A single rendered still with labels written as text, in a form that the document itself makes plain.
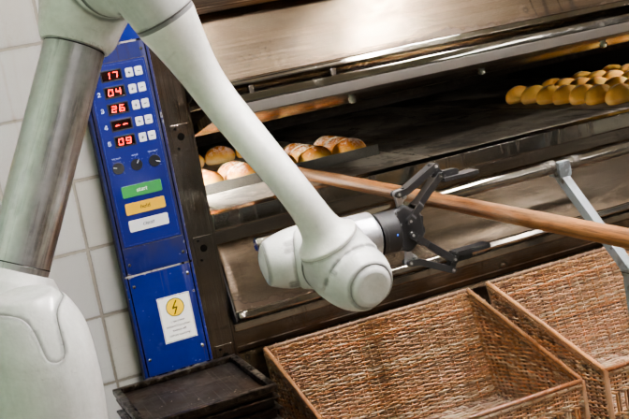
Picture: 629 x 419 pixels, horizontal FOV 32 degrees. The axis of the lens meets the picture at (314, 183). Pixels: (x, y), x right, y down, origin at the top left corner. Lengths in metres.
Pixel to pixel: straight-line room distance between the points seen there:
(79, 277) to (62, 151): 0.73
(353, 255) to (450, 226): 1.12
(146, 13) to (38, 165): 0.30
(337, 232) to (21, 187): 0.50
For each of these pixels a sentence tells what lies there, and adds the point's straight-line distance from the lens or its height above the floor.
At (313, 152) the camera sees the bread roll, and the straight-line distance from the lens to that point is 2.98.
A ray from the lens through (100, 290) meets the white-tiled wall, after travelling 2.52.
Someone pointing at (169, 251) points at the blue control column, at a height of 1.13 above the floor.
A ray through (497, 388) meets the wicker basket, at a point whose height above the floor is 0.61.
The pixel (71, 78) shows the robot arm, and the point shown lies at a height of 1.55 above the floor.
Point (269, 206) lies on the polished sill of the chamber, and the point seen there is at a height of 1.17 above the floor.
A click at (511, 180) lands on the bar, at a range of 2.43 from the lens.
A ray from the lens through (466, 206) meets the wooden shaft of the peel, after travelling 2.04.
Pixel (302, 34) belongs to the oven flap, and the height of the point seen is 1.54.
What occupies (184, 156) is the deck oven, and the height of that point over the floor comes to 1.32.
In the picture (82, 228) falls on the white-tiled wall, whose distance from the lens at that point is 2.49.
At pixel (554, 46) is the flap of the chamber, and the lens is 2.76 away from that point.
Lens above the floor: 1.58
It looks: 8 degrees down
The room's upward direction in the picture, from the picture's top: 11 degrees counter-clockwise
